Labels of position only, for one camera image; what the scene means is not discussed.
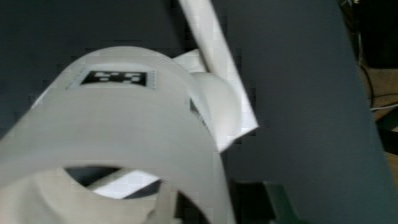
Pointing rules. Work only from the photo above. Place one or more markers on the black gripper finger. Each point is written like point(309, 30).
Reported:
point(261, 204)

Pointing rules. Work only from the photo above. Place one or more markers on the white lamp shade cone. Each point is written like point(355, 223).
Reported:
point(115, 120)

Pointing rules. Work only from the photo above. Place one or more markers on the white lamp base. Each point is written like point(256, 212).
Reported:
point(192, 62)

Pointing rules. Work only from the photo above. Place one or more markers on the white lamp bulb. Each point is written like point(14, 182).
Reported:
point(222, 107)

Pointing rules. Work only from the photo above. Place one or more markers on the white front fence rail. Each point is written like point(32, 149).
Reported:
point(126, 184)

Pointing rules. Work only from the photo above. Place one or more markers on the white fence rail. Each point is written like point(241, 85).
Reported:
point(211, 43)
point(126, 184)

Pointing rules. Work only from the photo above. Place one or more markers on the white right fence rail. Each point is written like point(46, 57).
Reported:
point(211, 43)

